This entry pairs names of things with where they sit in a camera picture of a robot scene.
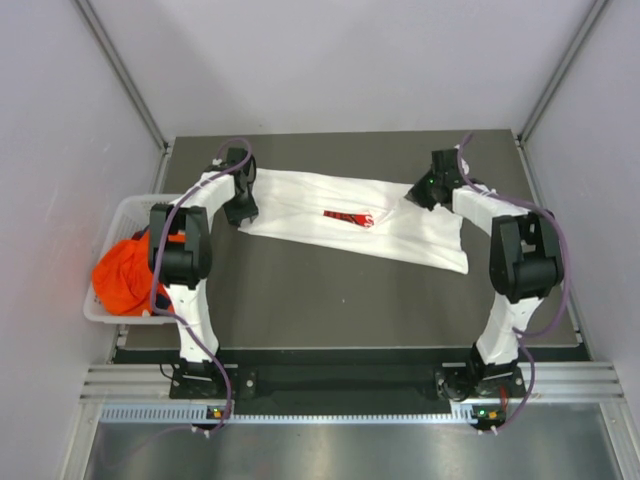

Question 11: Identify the white t-shirt red print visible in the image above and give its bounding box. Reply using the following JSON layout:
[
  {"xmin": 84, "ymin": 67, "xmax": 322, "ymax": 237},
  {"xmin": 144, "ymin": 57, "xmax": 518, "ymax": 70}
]
[{"xmin": 239, "ymin": 168, "xmax": 469, "ymax": 275}]

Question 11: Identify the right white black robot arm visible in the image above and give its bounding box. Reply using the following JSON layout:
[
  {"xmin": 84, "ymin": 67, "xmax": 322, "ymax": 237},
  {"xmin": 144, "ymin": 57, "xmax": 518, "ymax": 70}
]
[{"xmin": 406, "ymin": 147, "xmax": 565, "ymax": 402}]

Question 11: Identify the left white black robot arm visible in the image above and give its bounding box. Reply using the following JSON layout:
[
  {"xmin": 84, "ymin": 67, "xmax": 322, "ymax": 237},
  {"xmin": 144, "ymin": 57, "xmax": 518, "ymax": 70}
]
[{"xmin": 148, "ymin": 138, "xmax": 259, "ymax": 397}]

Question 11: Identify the white plastic laundry basket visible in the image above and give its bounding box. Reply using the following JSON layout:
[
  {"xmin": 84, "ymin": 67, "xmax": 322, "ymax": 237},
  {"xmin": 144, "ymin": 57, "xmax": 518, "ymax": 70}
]
[{"xmin": 82, "ymin": 193, "xmax": 217, "ymax": 326}]

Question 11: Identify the orange t-shirt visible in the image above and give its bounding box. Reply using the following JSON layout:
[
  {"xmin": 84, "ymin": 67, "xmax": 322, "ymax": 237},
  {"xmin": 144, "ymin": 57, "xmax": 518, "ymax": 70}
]
[{"xmin": 91, "ymin": 229, "xmax": 156, "ymax": 317}]

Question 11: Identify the left aluminium corner post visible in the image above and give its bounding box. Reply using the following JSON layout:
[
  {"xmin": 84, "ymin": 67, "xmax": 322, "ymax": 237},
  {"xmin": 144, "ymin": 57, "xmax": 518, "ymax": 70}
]
[{"xmin": 74, "ymin": 0, "xmax": 174, "ymax": 156}]

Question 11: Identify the aluminium corner post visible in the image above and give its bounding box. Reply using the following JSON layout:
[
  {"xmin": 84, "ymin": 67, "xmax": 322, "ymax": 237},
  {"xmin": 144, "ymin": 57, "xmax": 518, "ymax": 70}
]
[
  {"xmin": 74, "ymin": 0, "xmax": 174, "ymax": 156},
  {"xmin": 517, "ymin": 0, "xmax": 614, "ymax": 146}
]

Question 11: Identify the grey slotted cable duct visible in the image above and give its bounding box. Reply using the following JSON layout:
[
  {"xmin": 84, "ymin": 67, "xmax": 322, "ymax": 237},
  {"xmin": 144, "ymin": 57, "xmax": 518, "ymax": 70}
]
[{"xmin": 99, "ymin": 402, "xmax": 506, "ymax": 426}]

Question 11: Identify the right aluminium corner post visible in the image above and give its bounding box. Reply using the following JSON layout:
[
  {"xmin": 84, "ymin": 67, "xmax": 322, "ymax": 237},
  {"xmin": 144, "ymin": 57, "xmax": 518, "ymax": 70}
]
[{"xmin": 517, "ymin": 0, "xmax": 614, "ymax": 146}]

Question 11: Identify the aluminium frame rail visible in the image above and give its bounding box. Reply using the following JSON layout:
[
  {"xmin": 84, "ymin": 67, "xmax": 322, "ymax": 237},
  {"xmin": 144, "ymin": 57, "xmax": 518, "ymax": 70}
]
[{"xmin": 81, "ymin": 362, "xmax": 624, "ymax": 404}]

